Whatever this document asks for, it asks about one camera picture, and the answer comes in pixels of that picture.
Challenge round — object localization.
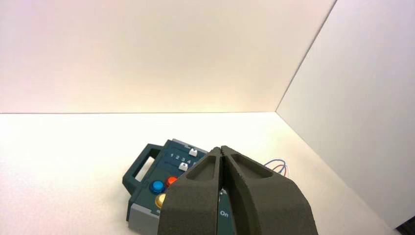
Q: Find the blue push button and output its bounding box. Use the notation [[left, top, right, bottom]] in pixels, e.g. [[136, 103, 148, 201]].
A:
[[149, 180, 166, 195]]

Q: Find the red patch cable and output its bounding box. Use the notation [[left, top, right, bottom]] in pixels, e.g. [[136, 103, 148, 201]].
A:
[[272, 164, 288, 178]]

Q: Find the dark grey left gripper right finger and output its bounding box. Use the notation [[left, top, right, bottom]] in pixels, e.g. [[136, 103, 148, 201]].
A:
[[222, 145, 319, 235]]

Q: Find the teal and grey control box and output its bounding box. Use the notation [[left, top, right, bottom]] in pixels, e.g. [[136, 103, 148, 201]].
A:
[[122, 139, 235, 235]]

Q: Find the blue patch cable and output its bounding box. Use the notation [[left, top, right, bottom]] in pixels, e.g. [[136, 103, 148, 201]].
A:
[[263, 158, 288, 174]]

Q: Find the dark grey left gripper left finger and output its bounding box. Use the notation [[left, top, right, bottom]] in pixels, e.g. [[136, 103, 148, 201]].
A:
[[157, 146, 223, 235]]

